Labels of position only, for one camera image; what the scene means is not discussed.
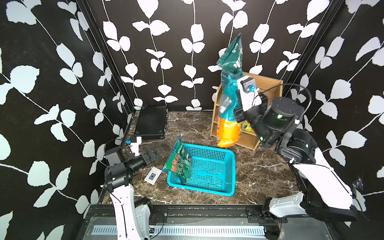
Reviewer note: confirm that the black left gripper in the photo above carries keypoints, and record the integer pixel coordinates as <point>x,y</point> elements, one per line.
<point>149,155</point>

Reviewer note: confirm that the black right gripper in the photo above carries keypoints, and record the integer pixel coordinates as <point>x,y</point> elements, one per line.
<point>242,116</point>

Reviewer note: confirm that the teal orange fertilizer bag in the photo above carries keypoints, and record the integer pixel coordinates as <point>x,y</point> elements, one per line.
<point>229,130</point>

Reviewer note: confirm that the green pink soil bag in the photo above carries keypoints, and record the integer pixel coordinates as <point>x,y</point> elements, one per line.
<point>179,162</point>

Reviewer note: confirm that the dark green fertilizer bag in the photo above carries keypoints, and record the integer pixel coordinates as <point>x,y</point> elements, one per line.
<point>231,63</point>

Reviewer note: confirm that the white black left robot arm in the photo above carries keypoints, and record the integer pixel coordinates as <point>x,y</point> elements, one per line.
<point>132,217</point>

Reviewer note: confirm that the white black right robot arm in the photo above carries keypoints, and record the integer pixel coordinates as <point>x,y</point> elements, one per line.
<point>327,198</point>

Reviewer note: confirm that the yellow green fertilizer packet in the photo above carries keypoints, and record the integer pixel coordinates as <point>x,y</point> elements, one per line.
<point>247,127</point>

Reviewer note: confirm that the wooden two-tier shelf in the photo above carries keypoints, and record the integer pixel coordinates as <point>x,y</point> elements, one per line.
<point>267,90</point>

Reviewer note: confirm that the small white card box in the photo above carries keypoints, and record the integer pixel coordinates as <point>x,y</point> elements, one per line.
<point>153,175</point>

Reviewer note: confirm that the black ribbed aluminium case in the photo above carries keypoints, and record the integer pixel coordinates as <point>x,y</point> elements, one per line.
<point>151,123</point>

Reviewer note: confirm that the teal plastic basket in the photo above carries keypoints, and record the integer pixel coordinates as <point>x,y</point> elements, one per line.
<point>213,171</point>

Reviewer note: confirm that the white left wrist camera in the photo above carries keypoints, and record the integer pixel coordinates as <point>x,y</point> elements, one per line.
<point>134,143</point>

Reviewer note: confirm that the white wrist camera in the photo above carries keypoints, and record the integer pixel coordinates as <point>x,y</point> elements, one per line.
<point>134,143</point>
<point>248,92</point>

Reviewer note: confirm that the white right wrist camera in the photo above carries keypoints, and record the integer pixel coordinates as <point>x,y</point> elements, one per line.
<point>248,92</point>

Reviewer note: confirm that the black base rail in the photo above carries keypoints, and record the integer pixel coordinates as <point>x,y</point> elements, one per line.
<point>251,213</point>

